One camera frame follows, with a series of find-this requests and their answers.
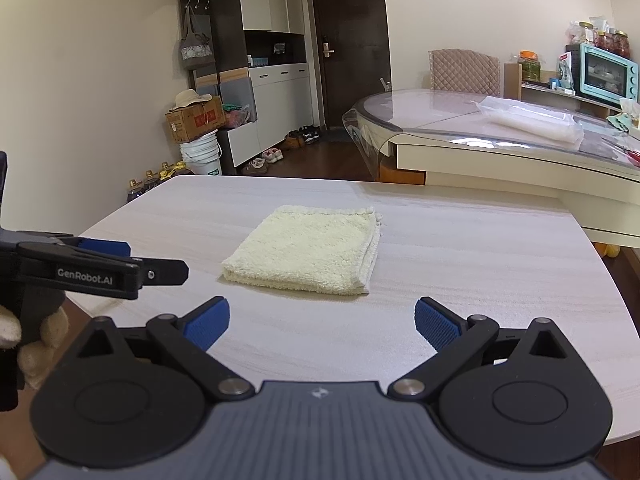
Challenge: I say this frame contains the hanging fabric bag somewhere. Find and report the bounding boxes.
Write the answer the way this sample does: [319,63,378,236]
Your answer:
[178,5,216,72]

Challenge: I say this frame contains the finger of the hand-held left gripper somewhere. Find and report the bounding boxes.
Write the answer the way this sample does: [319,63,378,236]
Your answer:
[137,258,190,287]
[74,236,132,260]

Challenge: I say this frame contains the cardboard box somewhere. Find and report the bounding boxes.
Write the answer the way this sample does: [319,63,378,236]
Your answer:
[165,96,225,145]

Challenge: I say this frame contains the row of oil bottles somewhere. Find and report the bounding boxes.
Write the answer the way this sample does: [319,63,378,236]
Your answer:
[125,160,194,204]

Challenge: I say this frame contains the cream dining table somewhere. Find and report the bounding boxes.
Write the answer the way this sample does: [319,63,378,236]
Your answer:
[342,87,640,250]

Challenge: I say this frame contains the straw hat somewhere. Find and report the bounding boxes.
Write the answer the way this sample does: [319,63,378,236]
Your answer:
[167,88,214,114]

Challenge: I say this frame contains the white plastic bucket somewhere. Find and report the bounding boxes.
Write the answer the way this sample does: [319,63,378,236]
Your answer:
[179,129,223,177]

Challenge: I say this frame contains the teal toaster oven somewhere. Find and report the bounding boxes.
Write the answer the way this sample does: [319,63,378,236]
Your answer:
[578,43,640,101]

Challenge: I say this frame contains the pink plastic bag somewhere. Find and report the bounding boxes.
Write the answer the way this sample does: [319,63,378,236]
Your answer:
[222,103,252,129]

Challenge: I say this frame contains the quilted beige chair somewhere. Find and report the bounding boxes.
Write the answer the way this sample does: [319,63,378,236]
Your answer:
[428,48,501,99]

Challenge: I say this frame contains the white and brown cabinet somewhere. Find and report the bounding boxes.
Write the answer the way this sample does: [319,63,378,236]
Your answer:
[176,0,310,172]

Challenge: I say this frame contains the clear plastic bag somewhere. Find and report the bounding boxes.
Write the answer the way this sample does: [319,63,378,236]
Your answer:
[471,94,586,152]

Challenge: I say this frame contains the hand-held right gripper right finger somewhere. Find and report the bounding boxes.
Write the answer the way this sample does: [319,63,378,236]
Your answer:
[386,296,574,402]

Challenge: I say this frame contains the person's left hand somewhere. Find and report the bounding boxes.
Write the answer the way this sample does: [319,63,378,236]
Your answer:
[0,305,71,392]

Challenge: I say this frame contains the brown wooden board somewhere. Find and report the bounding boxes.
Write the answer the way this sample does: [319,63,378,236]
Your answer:
[503,62,524,99]

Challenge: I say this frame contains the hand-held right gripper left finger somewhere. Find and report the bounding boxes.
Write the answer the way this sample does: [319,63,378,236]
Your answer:
[75,296,255,402]

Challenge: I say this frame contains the white and red package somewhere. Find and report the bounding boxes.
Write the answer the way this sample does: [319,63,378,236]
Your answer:
[557,52,581,92]

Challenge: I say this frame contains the wooden side shelf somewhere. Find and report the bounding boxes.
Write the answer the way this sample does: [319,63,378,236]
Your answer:
[520,80,621,109]

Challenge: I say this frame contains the orange-lid glass jar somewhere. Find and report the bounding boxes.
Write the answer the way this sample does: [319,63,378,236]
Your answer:
[517,50,542,82]

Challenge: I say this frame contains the dark brown door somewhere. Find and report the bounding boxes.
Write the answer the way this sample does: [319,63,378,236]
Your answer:
[307,0,392,130]

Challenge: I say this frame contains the row of shoes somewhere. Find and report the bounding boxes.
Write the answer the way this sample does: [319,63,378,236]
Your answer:
[242,124,322,177]

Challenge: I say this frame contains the red scissors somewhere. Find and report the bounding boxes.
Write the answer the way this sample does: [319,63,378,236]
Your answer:
[601,136,640,167]

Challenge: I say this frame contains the pale yellow towel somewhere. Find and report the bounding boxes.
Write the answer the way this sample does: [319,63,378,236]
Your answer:
[221,204,384,297]

